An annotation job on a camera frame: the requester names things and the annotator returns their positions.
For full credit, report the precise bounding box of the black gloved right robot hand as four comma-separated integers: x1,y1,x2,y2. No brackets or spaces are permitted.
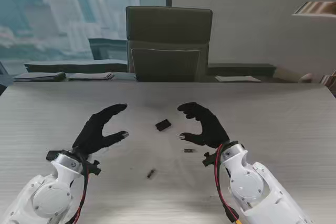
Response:
177,102,230,148

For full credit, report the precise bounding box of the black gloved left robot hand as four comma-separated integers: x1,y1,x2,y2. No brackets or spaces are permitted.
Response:
72,103,130,156

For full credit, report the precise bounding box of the black battery cover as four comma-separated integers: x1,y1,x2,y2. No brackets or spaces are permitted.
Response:
155,119,172,132

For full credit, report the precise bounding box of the short dark low ledge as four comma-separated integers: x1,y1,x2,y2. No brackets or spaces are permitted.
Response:
207,63,276,78

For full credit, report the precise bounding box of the long dark low ledge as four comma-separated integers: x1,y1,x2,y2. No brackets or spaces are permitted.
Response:
24,60,129,74

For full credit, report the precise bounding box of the dark grey paper stack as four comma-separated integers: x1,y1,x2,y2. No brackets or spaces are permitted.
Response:
12,71,66,82

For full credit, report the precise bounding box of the dark grey office chair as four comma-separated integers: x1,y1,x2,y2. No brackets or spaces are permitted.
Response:
125,5,213,82

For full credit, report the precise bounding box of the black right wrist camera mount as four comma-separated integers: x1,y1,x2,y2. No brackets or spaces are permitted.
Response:
202,152,219,167

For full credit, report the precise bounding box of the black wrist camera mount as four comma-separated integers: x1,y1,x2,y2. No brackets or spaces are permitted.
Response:
202,152,219,167
46,150,102,175

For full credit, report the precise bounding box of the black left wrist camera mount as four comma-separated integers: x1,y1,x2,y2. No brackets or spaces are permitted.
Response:
46,150,102,175

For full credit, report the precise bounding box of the red black right arm cable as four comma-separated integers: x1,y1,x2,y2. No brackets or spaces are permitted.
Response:
214,144,241,222

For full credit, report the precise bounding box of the red black arm cable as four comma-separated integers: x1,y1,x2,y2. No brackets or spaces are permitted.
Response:
68,159,90,224
214,144,241,222

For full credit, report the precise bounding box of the red black left arm cable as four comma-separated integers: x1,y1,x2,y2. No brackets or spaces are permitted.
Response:
68,159,90,224

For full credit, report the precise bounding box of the brown wooden wall shelf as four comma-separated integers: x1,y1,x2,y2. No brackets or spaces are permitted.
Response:
291,1,336,16

